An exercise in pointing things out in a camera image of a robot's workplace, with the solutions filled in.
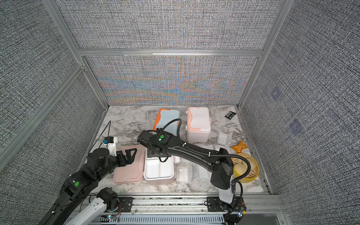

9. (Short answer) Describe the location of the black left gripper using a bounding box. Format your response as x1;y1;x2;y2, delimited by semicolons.
97;147;137;182

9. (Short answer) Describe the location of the pink white medicine box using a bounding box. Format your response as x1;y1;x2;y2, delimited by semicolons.
113;145;175;186

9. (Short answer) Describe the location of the blue orange medicine box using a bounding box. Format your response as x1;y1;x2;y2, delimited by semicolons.
153;109;180;135

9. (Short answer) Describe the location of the white pink medicine chest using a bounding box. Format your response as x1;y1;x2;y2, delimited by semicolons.
186;107;212;143

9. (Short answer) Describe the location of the clear plastic gauze box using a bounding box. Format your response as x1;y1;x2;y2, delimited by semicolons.
217;132;232;145

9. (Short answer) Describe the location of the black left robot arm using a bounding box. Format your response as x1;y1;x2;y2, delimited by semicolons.
39;148;137;225

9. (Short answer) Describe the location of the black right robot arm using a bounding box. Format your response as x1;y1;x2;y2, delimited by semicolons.
137;119;251;205

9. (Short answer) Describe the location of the black foil sachet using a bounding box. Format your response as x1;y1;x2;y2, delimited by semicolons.
225;111;236;120

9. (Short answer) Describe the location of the orange plastic toy piece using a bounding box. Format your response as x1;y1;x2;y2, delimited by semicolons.
232;141;248;153

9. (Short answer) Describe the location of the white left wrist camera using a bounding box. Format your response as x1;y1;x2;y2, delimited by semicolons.
103;136;118;157

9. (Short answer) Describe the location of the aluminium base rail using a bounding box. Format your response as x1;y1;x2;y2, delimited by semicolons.
64;193;292;225

